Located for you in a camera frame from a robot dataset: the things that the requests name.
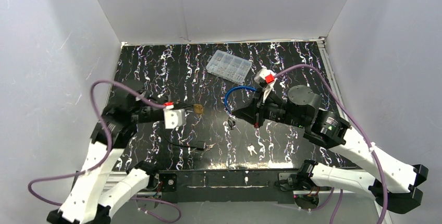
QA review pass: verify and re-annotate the purple cable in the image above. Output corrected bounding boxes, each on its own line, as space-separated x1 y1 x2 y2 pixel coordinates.
273 64 389 224
27 79 182 224

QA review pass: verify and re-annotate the small brass padlock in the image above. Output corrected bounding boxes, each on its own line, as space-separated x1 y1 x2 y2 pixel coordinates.
186 104 204 115

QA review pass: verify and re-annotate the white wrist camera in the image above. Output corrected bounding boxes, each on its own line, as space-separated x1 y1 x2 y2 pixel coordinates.
253 68 276 103
163 109 187 129

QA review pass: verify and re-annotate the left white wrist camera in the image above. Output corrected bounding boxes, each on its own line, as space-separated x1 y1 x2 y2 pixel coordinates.
163 109 187 129

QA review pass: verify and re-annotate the black cable padlock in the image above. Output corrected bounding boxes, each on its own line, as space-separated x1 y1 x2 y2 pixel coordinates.
160 125 206 151

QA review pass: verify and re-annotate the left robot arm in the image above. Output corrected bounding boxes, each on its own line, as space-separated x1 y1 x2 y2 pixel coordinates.
46 93 164 223

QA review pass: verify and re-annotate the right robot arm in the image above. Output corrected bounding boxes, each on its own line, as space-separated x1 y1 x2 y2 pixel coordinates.
232 85 428 214

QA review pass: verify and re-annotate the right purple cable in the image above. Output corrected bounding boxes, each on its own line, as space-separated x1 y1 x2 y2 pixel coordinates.
273 64 389 224

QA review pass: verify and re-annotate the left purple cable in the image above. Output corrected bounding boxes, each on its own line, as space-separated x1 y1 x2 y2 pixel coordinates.
27 79 182 224

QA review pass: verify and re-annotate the clear plastic parts box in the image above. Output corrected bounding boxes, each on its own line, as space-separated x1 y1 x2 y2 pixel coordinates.
206 50 252 85

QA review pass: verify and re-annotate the blue cable lock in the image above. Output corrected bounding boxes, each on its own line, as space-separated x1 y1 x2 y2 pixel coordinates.
224 85 258 115

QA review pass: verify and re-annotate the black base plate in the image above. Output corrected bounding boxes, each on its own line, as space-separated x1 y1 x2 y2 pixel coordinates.
140 168 298 204

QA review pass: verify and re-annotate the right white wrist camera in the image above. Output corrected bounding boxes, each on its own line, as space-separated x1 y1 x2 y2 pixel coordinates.
253 68 276 103

